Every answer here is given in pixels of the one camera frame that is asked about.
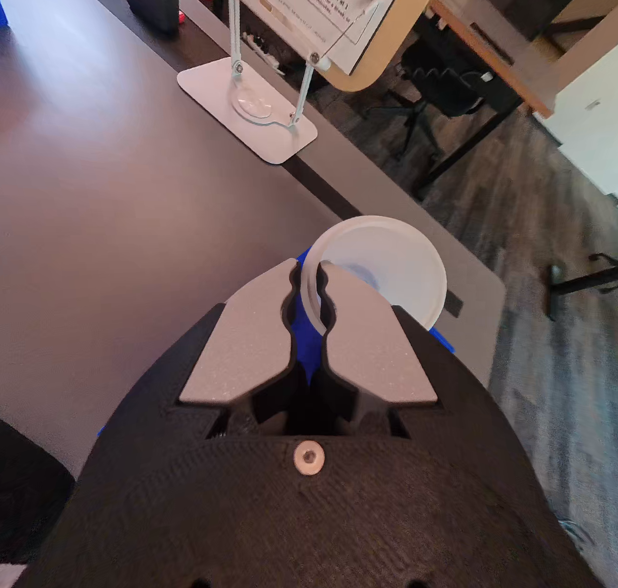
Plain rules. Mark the white plastic bottle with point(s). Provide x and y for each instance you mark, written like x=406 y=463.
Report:
x=386 y=255

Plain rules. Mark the wooden instruction board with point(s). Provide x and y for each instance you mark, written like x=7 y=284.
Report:
x=386 y=57

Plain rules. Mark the blue plastic bin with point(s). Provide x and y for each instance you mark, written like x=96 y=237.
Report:
x=309 y=342

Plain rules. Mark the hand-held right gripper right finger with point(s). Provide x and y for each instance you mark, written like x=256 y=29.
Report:
x=371 y=351

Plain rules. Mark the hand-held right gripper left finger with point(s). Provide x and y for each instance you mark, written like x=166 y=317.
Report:
x=241 y=346

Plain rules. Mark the person's black trousers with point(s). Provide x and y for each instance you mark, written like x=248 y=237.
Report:
x=29 y=491

